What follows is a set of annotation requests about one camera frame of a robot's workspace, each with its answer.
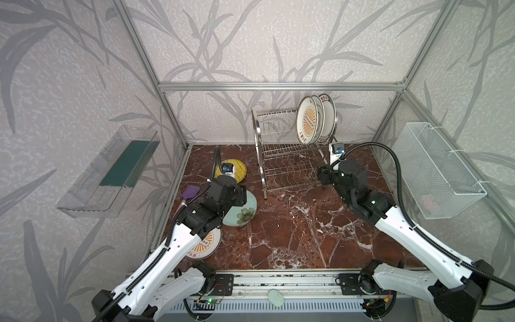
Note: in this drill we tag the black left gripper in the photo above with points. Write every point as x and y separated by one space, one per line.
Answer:
227 180

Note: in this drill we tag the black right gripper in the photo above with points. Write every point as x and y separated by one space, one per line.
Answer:
328 174

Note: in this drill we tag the light green flower plate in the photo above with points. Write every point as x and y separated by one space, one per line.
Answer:
240 216

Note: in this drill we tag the white plate green text rim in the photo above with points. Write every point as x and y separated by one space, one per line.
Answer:
330 118

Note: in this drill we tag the white plate black quatrefoil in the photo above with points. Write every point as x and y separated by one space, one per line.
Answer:
321 116

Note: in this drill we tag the orange sunburst plate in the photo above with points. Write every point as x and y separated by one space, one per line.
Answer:
207 247
308 121

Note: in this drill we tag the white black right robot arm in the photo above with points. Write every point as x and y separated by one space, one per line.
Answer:
454 283

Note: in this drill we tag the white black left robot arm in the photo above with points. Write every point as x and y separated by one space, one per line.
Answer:
147 294

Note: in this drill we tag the stainless steel dish rack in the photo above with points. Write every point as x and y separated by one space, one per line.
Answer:
284 162

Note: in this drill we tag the yellow ribbed plate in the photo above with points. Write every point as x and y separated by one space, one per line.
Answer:
240 167

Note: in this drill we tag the purple pink spatula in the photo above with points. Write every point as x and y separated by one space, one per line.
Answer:
190 192

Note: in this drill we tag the pale green oval puck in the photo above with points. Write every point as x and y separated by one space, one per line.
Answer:
275 298

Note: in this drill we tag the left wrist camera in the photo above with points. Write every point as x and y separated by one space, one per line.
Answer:
228 169

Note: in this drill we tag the white wire mesh basket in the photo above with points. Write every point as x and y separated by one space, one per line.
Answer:
439 181

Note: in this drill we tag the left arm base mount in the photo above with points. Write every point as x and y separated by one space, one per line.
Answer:
218 285

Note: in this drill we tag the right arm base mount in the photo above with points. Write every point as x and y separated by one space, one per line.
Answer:
350 284

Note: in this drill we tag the clear plastic wall shelf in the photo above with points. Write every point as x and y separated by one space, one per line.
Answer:
107 183

